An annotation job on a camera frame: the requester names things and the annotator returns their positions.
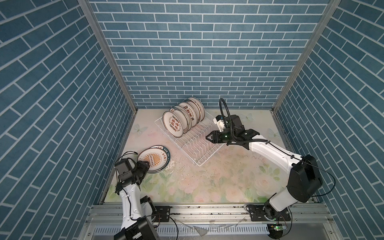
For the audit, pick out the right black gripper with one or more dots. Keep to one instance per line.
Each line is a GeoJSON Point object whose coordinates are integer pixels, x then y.
{"type": "Point", "coordinates": [216, 138]}

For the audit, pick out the large red-lettered plate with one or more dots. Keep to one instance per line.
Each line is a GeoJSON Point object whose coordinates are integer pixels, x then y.
{"type": "Point", "coordinates": [198, 106]}
{"type": "Point", "coordinates": [173, 124]}
{"type": "Point", "coordinates": [192, 111]}

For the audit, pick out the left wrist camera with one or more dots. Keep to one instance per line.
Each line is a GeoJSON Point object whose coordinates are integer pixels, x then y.
{"type": "Point", "coordinates": [125, 168]}

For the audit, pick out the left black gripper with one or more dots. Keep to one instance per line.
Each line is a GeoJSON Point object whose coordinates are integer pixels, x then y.
{"type": "Point", "coordinates": [143, 166]}

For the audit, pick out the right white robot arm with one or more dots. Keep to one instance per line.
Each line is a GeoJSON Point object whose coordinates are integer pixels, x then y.
{"type": "Point", "coordinates": [304, 174]}

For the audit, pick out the right circuit board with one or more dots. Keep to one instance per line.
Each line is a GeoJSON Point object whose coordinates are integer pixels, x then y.
{"type": "Point", "coordinates": [276, 231]}

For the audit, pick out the white wire dish rack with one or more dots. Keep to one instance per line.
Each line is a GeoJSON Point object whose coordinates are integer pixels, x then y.
{"type": "Point", "coordinates": [194, 143]}

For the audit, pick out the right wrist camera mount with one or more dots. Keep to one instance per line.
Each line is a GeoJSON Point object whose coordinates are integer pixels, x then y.
{"type": "Point", "coordinates": [220, 122]}

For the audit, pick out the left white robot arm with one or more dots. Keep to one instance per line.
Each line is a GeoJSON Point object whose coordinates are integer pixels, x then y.
{"type": "Point", "coordinates": [143, 229]}

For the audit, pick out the small orange sunburst plate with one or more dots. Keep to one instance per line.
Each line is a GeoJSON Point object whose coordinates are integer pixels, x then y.
{"type": "Point", "coordinates": [154, 157]}

